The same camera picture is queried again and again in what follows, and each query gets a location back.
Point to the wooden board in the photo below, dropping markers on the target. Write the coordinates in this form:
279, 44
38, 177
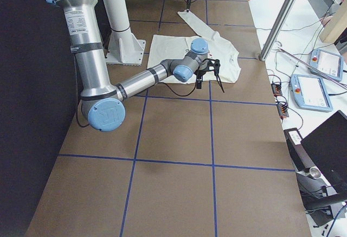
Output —
335, 27

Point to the black monitor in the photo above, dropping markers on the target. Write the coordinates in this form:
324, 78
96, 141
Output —
326, 146

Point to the near teach pendant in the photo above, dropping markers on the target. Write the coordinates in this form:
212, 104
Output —
310, 93

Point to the orange black connector strip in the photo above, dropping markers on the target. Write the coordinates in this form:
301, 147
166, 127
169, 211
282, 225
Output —
280, 100

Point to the teach pendant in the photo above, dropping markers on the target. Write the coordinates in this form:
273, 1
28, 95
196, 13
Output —
328, 63
310, 93

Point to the black box with label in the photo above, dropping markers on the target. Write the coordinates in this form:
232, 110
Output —
303, 163

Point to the aluminium frame post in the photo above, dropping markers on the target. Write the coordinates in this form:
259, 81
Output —
279, 22

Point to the far teach pendant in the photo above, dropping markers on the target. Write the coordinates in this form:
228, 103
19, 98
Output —
328, 63

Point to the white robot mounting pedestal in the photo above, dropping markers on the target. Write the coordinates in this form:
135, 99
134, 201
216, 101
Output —
123, 48

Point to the cream long-sleeve printed shirt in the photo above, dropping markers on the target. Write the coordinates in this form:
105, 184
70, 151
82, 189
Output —
173, 47

